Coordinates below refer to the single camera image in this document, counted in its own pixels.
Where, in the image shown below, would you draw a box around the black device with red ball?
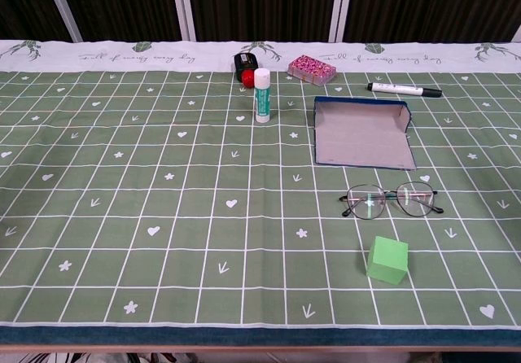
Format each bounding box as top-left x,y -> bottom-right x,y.
233,52 -> 257,87

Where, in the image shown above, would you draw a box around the blue glasses case grey lining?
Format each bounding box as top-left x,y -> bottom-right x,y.
313,95 -> 418,172

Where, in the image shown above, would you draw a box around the pink patterned card box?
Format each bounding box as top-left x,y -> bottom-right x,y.
287,54 -> 338,86

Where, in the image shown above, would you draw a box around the black wire-frame eyeglasses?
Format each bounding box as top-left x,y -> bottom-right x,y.
339,181 -> 444,221

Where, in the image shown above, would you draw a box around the dark blue table undercloth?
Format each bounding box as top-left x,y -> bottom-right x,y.
0,324 -> 521,347

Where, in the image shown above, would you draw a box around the green checkered tablecloth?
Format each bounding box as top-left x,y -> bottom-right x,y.
0,39 -> 521,330

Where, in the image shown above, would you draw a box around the white marker with black caps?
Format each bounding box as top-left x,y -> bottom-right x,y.
366,81 -> 443,98

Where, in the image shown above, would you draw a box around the green foam cube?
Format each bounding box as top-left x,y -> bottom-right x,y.
366,235 -> 409,286

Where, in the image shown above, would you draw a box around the white green glue stick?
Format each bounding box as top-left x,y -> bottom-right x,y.
253,68 -> 273,125

